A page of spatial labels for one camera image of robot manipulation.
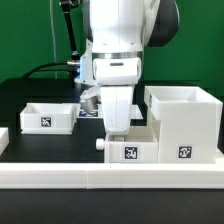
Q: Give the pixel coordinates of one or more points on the white drawer tray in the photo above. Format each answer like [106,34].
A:
[48,118]
[140,145]

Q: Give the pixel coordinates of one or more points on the white rear drawer tray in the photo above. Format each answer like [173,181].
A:
[48,118]

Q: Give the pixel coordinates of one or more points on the white drawer cabinet box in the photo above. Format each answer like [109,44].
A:
[186,121]

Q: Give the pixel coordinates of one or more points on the fiducial marker sheet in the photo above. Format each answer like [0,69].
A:
[98,114]

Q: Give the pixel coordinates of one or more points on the white front drawer tray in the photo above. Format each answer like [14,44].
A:
[140,145]

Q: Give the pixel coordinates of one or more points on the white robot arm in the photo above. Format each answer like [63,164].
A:
[117,32]

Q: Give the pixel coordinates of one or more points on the white L-shaped border fence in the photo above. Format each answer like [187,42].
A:
[101,176]

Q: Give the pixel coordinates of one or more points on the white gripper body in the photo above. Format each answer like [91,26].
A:
[115,83]

